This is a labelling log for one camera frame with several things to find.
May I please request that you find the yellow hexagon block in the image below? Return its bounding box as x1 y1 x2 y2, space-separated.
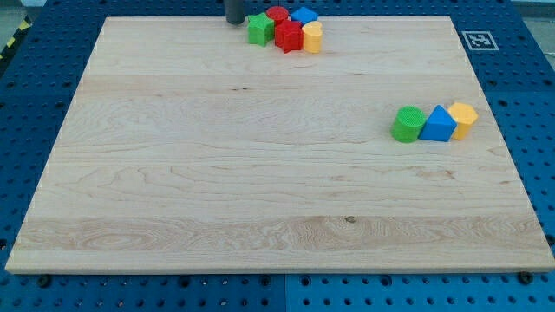
447 102 479 140

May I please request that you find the black bolt front right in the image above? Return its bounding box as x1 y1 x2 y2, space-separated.
518 271 534 285

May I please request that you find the grey cylindrical robot arm tip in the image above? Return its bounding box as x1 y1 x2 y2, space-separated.
223 0 245 25

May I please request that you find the green cylinder block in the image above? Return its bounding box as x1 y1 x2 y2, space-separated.
390 106 427 143

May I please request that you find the black bolt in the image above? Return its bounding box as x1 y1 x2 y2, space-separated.
36 275 52 289
518 271 534 285

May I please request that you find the white fiducial marker tag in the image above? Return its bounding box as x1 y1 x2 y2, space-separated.
462 30 499 51

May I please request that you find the blue triangle block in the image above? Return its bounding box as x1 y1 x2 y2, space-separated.
419 105 457 142

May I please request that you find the green star block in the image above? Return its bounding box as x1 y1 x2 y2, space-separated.
247 12 275 47

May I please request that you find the blue cube block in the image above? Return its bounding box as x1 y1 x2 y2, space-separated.
290 7 318 25

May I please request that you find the yellow heart block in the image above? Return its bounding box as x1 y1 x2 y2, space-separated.
302 21 323 54

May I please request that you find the black bolt front left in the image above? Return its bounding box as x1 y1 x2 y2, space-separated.
36 275 52 289

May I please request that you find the red star block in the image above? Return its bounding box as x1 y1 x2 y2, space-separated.
275 20 304 53

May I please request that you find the light wooden board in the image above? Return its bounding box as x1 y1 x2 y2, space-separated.
6 16 554 275

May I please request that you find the red circle block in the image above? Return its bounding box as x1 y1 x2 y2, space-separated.
265 6 290 25

